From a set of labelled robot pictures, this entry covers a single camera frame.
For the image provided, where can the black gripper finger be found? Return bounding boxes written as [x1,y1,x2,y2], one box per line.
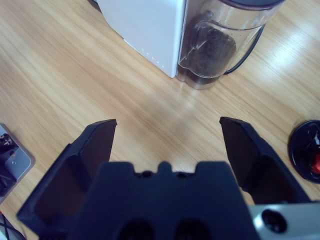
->
[218,116,311,206]
[16,118,118,240]

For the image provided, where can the white capsule coffee machine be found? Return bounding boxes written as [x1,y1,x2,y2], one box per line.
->
[96,0,188,79]

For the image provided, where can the black capsule holder with rods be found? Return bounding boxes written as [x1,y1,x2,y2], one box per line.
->
[287,119,320,186]

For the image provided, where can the clear water tank dark lid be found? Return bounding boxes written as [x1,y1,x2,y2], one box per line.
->
[176,0,283,91]

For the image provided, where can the white mount plate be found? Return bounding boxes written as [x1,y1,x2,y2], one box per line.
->
[0,122,36,204]

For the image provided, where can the black cable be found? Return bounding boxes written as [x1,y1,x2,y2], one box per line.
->
[0,211,27,240]

